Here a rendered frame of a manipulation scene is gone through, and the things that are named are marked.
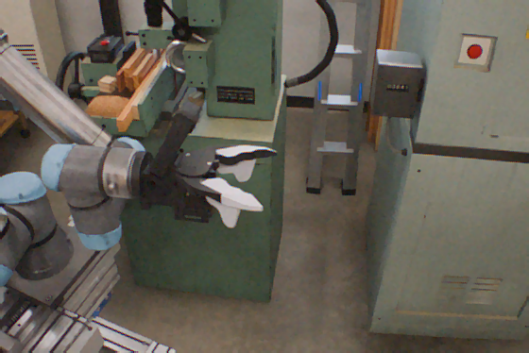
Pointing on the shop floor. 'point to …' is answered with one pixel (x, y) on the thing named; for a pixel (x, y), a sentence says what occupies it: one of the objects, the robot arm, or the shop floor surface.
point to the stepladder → (340, 101)
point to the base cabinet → (213, 240)
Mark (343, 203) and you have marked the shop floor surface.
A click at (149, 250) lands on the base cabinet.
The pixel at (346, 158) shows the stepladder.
